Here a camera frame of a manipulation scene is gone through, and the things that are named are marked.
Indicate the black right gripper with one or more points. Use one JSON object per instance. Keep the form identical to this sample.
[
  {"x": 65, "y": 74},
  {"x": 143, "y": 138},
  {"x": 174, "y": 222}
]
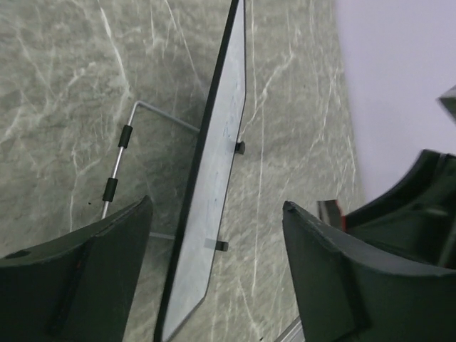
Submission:
[{"x": 416, "y": 217}]

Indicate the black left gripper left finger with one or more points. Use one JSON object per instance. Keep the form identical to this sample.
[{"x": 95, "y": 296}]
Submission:
[{"x": 78, "y": 287}]

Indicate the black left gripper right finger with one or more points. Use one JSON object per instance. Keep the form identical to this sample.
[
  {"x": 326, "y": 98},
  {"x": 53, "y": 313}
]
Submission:
[{"x": 348, "y": 290}]

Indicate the small white whiteboard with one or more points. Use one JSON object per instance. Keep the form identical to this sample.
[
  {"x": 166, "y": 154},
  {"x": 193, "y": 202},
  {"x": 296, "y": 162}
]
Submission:
[{"x": 196, "y": 237}]

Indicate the red bone-shaped eraser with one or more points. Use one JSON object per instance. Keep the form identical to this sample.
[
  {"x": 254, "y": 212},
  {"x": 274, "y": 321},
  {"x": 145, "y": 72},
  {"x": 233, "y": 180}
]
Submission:
[{"x": 330, "y": 213}]

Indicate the aluminium mounting rail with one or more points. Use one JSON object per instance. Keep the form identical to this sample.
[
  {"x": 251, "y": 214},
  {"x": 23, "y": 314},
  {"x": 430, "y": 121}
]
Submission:
[{"x": 293, "y": 333}]

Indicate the metal wire whiteboard stand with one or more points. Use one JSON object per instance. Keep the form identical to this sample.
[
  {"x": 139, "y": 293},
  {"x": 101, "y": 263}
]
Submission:
[{"x": 112, "y": 182}]

